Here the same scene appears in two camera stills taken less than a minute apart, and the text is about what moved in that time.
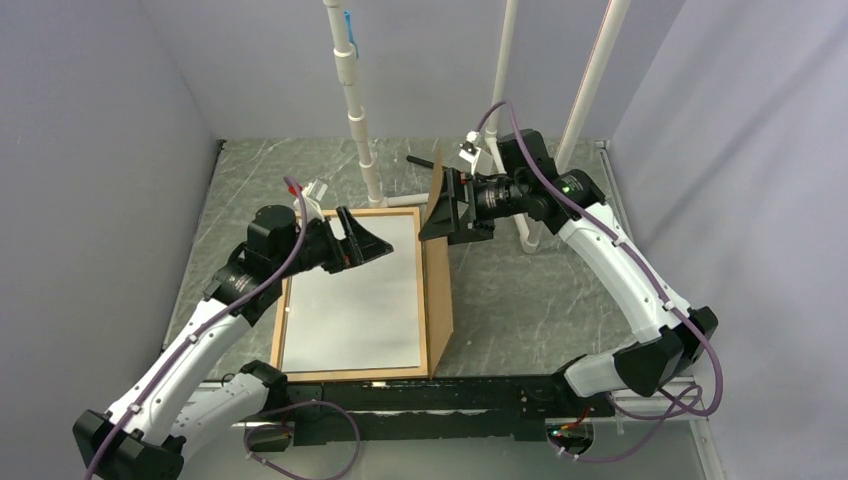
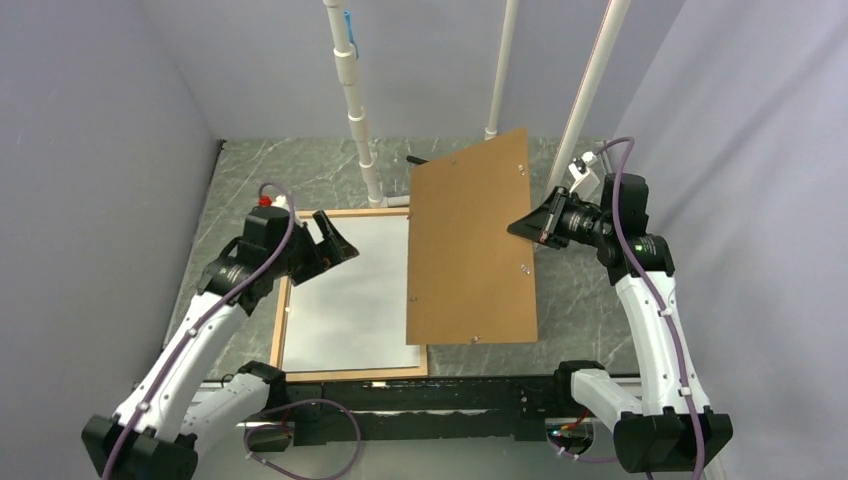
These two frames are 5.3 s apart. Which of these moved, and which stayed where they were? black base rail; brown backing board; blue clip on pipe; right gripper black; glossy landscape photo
Moved: right gripper black; brown backing board
Stayed: blue clip on pipe; black base rail; glossy landscape photo
